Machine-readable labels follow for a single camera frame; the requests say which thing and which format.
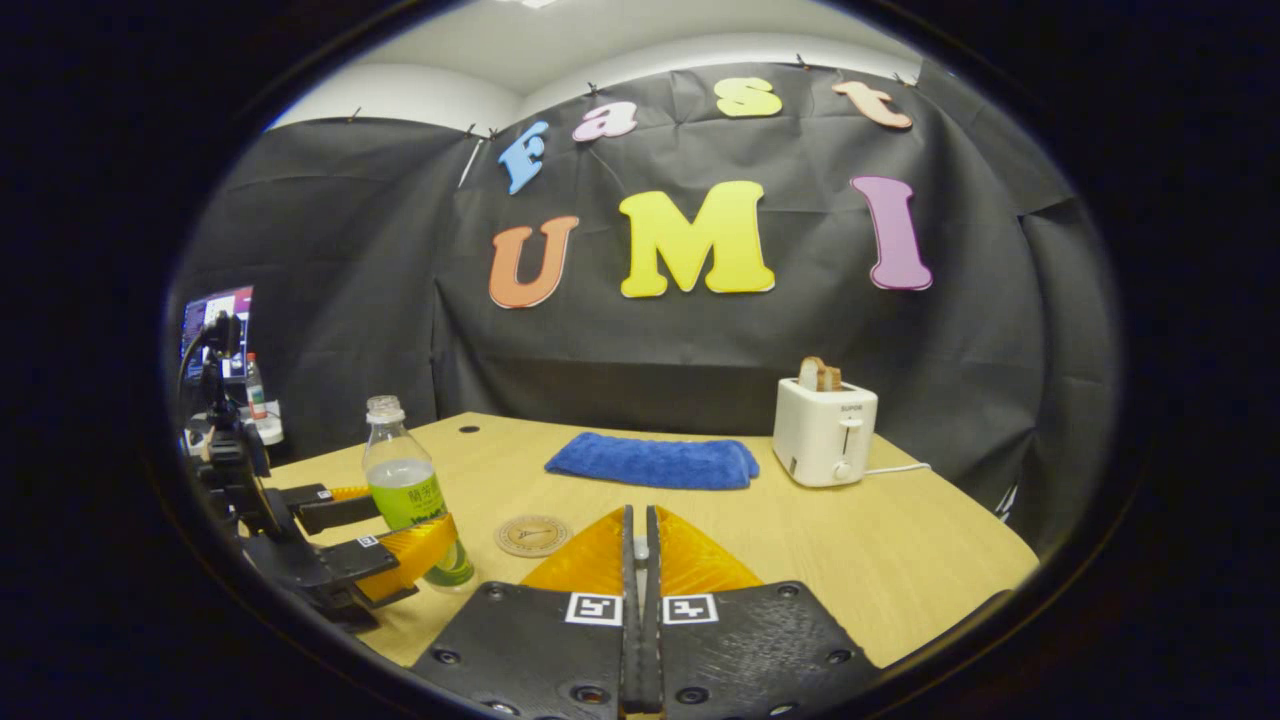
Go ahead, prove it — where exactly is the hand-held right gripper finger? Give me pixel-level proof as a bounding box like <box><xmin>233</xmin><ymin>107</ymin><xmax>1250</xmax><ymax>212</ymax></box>
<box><xmin>412</xmin><ymin>505</ymin><xmax>641</xmax><ymax>720</ymax></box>
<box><xmin>645</xmin><ymin>505</ymin><xmax>881</xmax><ymax>720</ymax></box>

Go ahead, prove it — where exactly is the green label water bottle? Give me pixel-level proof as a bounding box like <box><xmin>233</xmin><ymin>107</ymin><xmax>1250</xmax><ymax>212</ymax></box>
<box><xmin>362</xmin><ymin>395</ymin><xmax>477</xmax><ymax>591</ymax></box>

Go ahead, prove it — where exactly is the round wooden coaster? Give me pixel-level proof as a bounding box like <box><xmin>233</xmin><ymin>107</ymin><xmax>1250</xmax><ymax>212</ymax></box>
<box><xmin>494</xmin><ymin>514</ymin><xmax>573</xmax><ymax>558</ymax></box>

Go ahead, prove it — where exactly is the white side shelf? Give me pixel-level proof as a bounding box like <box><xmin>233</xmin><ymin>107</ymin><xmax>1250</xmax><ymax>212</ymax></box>
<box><xmin>185</xmin><ymin>400</ymin><xmax>284</xmax><ymax>451</ymax></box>

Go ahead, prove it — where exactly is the computer monitor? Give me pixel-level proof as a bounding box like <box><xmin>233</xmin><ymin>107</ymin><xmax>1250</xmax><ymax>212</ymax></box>
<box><xmin>180</xmin><ymin>286</ymin><xmax>254</xmax><ymax>381</ymax></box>

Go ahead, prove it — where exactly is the blue towel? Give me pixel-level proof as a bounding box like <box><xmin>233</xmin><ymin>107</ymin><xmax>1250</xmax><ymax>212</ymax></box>
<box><xmin>545</xmin><ymin>432</ymin><xmax>761</xmax><ymax>491</ymax></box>

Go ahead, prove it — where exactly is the white toaster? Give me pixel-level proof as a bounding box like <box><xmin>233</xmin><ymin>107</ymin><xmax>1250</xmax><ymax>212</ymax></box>
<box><xmin>772</xmin><ymin>377</ymin><xmax>879</xmax><ymax>488</ymax></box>

